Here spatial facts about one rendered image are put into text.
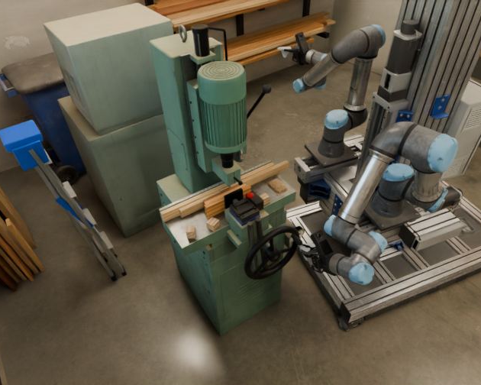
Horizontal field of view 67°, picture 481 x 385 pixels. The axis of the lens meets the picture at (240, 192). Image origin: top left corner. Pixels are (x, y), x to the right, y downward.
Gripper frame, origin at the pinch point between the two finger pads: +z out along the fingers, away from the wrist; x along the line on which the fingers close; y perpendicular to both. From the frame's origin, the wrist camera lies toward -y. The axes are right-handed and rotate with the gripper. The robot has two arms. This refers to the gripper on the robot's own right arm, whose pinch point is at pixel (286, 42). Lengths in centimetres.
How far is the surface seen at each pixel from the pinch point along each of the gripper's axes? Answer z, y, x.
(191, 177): -40, 19, -97
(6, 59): 176, 9, -140
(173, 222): -58, 20, -118
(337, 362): -123, 116, -79
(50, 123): 119, 44, -138
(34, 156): 3, -3, -152
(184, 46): -35, -39, -81
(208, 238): -74, 23, -110
